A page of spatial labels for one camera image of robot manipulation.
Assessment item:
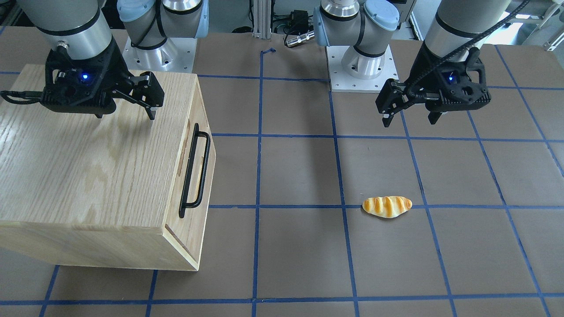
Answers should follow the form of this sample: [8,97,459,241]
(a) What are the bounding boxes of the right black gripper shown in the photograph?
[40,44,165,120]

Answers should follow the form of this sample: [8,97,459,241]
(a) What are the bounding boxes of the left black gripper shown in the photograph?
[375,44,492,128]

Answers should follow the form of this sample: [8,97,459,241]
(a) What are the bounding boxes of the black metal drawer handle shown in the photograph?
[178,123,211,219]

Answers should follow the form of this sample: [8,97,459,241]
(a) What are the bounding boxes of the wooden drawer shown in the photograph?
[163,74,217,271]

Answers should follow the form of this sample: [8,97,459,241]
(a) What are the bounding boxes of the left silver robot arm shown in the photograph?
[313,0,528,127]

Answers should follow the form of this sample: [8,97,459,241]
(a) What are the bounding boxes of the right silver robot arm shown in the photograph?
[1,0,209,120]

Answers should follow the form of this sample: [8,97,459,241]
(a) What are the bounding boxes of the light wooden drawer cabinet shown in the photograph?
[0,64,217,272]

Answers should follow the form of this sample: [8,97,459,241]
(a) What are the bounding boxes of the toy bread roll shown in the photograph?
[361,196,413,219]

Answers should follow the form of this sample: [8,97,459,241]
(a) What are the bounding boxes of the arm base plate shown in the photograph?
[122,38,198,74]
[326,46,399,93]

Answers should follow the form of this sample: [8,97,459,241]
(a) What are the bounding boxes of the silver cable connector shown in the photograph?
[284,31,315,48]

